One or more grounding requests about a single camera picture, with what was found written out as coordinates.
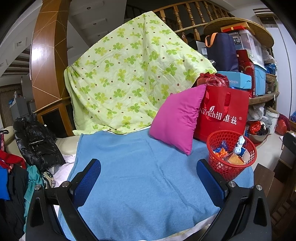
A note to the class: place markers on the grey cabinet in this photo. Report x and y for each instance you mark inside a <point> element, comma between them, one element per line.
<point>20,106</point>

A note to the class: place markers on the wooden shelf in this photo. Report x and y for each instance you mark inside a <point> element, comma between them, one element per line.
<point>263,96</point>

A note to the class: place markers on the cream sofa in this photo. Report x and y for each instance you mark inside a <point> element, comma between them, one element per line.
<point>67,146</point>

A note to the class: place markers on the red paper shopping bag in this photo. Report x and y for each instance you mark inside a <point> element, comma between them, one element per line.
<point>222,115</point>

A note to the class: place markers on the white bedsheet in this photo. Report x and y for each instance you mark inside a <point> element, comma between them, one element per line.
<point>66,166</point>

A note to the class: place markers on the green clover print quilt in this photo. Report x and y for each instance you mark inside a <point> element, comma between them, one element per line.
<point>127,76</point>

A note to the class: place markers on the brown wooden stool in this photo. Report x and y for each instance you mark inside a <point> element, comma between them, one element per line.
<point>266,183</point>

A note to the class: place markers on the magenta pillow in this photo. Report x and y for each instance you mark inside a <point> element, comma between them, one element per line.
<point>178,120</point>

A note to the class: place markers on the red mesh plastic basket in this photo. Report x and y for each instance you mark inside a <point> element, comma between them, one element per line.
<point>222,166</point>

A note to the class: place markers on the wooden stair railing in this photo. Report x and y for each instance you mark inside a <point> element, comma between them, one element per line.
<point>192,16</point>

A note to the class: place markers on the red garment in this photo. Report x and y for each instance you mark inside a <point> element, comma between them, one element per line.
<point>11,160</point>

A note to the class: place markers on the orange wrapper with red net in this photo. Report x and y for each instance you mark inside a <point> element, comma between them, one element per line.
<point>223,153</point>

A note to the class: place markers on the white bucket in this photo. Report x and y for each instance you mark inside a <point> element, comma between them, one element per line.
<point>271,120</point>

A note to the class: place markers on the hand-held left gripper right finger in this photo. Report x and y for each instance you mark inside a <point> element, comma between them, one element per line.
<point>211,183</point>

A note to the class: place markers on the red black plastic bag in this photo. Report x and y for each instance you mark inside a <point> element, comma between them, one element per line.
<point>254,127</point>

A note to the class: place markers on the red gift box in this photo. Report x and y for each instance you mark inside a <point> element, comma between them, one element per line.
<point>245,62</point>

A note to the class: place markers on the black puffer jacket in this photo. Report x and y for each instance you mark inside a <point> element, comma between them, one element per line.
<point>34,141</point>

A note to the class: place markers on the orange gift box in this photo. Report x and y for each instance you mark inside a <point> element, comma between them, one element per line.
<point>234,27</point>

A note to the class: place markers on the red orange sack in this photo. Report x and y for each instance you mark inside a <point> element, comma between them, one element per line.
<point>283,125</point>

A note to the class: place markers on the dark clothes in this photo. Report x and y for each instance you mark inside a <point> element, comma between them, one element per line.
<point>13,208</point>

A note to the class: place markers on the blue garment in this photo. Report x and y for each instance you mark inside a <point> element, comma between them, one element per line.
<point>4,183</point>

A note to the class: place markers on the metal bowl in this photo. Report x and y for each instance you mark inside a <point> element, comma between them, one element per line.
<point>256,138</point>

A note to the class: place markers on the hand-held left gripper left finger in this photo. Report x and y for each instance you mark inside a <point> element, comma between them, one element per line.
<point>87,185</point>

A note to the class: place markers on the light blue paper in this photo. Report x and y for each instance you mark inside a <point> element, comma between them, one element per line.
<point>239,146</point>

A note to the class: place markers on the curved wooden column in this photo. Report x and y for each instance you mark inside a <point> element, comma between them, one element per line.
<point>44,69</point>

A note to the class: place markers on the blue fleece blanket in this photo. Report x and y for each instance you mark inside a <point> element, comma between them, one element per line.
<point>138,173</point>

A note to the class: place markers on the wooden cabinet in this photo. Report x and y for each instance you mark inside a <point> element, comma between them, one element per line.
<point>53,120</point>

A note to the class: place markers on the blue shoe box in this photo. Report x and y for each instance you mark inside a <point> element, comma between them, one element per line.
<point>238,80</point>

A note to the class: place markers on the blue storage bin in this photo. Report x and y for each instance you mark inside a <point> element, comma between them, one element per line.
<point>259,78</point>

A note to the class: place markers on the clear storage box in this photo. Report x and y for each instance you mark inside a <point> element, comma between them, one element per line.
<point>249,44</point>

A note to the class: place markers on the patterned olive cloth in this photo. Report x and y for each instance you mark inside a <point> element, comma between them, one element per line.
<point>48,179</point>

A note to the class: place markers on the red crinkled plastic bag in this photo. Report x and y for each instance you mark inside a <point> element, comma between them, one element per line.
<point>212,80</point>

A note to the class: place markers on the beige orange carton box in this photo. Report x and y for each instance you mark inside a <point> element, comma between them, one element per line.
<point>235,160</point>

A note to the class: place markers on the teal jacket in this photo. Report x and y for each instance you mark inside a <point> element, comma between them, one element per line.
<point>32,185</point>

